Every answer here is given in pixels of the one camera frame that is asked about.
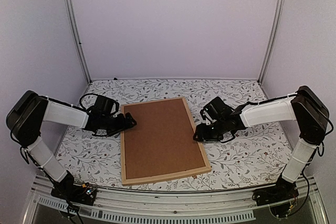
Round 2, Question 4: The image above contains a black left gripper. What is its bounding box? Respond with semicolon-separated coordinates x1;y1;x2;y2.
101;112;137;137

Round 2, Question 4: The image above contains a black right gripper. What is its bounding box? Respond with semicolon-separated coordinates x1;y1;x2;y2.
193;119;227;142

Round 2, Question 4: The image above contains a brown frame backing board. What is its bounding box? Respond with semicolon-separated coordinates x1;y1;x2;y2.
123;99;208;180

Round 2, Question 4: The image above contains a light wooden picture frame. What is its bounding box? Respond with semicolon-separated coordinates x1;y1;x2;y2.
120;97;212;186

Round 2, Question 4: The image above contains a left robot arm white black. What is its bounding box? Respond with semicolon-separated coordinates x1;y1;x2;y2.
6;90;137;200

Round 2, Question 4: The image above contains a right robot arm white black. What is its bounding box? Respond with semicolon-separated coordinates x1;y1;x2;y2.
193;86;333;201

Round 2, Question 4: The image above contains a floral patterned table cover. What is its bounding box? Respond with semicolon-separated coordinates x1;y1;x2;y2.
56;79;292;191

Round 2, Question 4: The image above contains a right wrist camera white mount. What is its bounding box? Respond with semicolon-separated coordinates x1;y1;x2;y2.
200;109;213;125

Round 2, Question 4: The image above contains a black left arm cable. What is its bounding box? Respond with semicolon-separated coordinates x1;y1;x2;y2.
79;93;99;112

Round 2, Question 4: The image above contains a front aluminium rail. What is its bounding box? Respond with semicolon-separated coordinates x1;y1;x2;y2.
23;176;330;223

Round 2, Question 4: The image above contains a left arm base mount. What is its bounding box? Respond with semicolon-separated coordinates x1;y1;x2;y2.
51;180;97;206

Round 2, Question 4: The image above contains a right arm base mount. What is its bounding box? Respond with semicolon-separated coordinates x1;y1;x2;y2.
252;177;299;206

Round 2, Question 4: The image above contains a left aluminium corner post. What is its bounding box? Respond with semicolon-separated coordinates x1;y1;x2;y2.
64;0;92;84

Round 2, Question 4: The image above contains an aluminium corner post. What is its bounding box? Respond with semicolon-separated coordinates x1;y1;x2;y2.
64;0;92;84
258;0;285;85

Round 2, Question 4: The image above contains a right aluminium corner post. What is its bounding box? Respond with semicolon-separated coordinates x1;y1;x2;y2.
258;0;285;85

